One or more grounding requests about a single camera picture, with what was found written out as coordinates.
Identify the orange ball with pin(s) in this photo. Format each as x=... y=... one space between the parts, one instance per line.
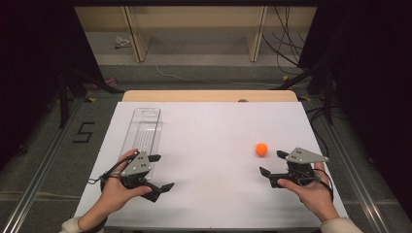
x=261 y=149

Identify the dark curtain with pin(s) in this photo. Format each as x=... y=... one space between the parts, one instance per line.
x=372 y=81
x=32 y=58

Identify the pink cloth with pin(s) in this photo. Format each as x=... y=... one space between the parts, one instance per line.
x=108 y=82

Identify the yellow tape piece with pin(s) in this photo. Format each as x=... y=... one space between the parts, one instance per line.
x=304 y=97
x=285 y=77
x=92 y=99

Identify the white table sheet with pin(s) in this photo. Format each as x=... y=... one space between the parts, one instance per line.
x=210 y=155

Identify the person's right hand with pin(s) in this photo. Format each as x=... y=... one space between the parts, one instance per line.
x=312 y=195

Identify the wooden table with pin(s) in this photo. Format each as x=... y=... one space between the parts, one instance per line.
x=207 y=95

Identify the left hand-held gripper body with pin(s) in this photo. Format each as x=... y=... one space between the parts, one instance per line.
x=136 y=166

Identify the light wooden shelf unit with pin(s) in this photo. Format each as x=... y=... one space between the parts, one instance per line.
x=194 y=19

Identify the metal floor rail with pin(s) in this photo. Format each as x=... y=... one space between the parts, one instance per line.
x=35 y=187
x=353 y=181

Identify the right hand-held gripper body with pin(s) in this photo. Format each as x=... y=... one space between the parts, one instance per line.
x=301 y=165

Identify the person's left hand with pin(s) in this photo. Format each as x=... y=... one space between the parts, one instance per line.
x=113 y=194

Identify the crumpled white paper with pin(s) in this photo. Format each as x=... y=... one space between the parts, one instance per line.
x=122 y=42

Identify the clear plastic box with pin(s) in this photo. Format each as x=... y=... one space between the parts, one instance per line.
x=142 y=132

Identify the black metal stand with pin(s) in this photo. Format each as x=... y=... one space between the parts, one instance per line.
x=66 y=97
x=327 y=97

